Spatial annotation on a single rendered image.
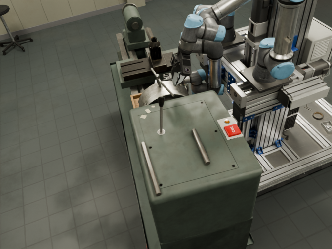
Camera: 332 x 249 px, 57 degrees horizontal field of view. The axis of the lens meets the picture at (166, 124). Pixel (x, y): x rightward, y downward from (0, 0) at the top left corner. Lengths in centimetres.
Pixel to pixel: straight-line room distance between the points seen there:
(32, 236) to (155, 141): 171
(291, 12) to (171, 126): 74
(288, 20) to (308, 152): 151
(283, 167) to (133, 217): 128
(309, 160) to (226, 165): 151
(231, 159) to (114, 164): 182
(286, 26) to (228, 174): 73
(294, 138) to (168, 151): 172
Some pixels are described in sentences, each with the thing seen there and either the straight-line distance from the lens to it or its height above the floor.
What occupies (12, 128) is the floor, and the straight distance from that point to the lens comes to 382.
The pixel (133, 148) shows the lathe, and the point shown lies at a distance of 235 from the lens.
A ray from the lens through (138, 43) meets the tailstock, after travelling 276.
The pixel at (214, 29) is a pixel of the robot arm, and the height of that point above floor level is 160.
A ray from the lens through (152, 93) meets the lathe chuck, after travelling 171.
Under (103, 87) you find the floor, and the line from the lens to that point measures 387.
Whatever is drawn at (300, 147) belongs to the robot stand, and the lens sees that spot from 285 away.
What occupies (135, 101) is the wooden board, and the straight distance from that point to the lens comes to 220.
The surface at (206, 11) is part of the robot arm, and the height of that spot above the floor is 161.
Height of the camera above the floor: 231
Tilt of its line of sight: 46 degrees down
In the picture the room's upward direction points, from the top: 8 degrees counter-clockwise
